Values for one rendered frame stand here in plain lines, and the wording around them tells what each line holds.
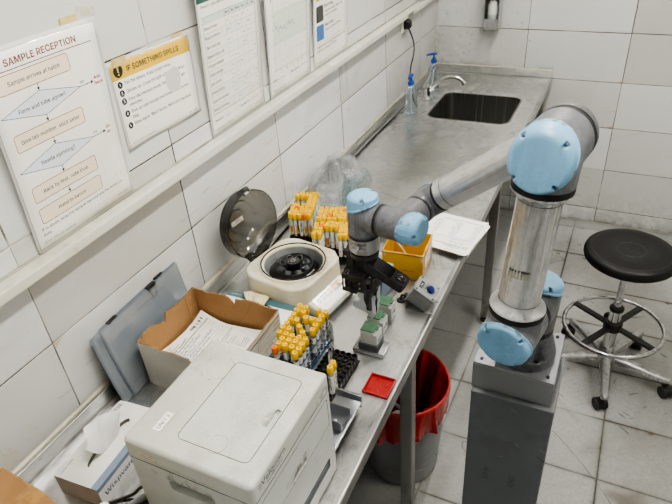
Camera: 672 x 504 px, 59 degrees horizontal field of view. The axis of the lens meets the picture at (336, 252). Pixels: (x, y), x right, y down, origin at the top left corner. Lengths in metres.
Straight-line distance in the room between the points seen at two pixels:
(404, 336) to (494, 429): 0.34
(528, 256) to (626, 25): 2.52
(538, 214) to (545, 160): 0.12
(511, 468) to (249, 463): 0.87
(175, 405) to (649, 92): 3.08
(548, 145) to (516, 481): 1.00
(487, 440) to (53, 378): 1.08
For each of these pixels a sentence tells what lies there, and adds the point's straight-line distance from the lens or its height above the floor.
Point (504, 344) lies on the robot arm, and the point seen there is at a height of 1.14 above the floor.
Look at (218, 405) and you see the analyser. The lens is 1.15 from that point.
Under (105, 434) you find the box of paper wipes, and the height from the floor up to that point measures 0.95.
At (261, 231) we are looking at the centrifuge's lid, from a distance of 1.93.
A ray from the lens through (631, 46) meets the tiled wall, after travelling 3.62.
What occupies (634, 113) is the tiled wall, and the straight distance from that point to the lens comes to 3.73.
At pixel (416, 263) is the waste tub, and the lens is 1.84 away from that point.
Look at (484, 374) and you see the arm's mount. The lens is 1.53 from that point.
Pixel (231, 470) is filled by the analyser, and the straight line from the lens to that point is 1.06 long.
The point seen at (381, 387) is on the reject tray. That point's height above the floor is 0.88.
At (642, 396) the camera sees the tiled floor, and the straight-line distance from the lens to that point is 2.91.
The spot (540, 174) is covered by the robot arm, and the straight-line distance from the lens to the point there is 1.08.
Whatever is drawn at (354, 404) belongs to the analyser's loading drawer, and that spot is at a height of 0.91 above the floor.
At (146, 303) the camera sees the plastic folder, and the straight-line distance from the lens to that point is 1.66.
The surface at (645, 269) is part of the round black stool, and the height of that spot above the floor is 0.65.
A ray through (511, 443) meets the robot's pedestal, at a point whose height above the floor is 0.72.
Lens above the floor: 2.00
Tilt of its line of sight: 34 degrees down
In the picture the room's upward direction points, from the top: 5 degrees counter-clockwise
